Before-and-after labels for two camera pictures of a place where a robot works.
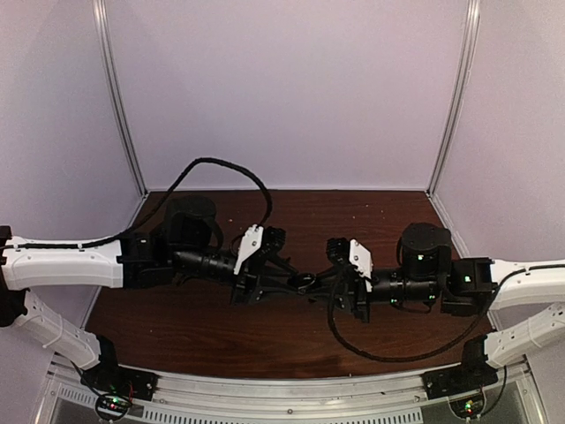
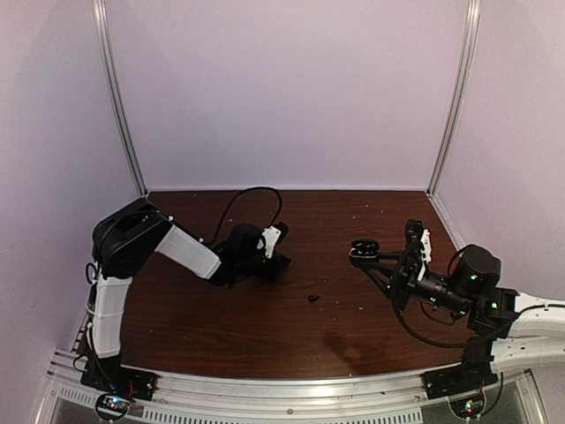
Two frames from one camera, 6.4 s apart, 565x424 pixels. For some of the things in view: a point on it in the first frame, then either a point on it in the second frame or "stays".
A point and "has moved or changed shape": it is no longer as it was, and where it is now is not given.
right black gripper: (352, 293) → (402, 288)
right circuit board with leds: (469, 407) stays
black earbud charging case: (300, 280) has moved or changed shape
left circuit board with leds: (111, 407) stays
